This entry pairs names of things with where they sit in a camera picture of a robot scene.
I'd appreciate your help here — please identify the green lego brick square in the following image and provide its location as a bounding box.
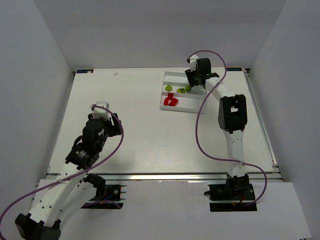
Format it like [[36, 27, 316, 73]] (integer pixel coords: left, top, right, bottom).
[[185, 85, 192, 93]]

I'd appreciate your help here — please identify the red lego brick small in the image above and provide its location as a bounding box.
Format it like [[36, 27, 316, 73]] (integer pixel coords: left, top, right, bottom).
[[167, 93, 174, 100]]

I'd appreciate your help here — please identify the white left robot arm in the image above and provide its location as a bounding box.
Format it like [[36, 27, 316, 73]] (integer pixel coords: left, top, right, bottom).
[[15, 111, 123, 240]]

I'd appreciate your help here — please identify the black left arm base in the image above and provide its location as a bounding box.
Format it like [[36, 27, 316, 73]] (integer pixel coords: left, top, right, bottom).
[[81, 173, 123, 210]]

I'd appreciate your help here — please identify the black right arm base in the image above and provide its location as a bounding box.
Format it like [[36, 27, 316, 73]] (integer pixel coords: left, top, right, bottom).
[[204, 184, 256, 203]]

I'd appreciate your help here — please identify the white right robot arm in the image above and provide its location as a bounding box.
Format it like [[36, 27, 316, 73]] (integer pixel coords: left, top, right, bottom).
[[185, 54, 249, 190]]

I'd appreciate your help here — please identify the white three-compartment tray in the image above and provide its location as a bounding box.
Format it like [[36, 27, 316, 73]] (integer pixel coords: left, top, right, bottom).
[[160, 71, 207, 113]]

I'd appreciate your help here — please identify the blue label right corner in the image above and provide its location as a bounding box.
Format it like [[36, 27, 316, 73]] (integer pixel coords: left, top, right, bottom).
[[226, 67, 243, 72]]

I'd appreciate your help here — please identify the blue label corner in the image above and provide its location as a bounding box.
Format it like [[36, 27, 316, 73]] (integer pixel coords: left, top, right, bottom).
[[226, 67, 243, 72], [76, 69, 94, 74]]

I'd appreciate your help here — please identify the blue label left corner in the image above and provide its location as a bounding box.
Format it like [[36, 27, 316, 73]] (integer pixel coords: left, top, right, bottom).
[[76, 69, 94, 74]]

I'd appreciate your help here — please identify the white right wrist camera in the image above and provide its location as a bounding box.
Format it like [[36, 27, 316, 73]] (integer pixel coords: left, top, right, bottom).
[[187, 54, 199, 72]]

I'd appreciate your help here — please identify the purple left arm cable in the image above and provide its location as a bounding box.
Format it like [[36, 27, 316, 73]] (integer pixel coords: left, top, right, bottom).
[[0, 104, 125, 238]]

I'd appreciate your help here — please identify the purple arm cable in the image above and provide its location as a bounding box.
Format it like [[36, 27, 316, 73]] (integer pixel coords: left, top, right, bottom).
[[0, 104, 125, 238], [186, 49, 268, 206]]

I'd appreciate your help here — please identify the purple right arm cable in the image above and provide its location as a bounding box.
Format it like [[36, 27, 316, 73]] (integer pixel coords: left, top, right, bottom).
[[186, 49, 268, 206]]

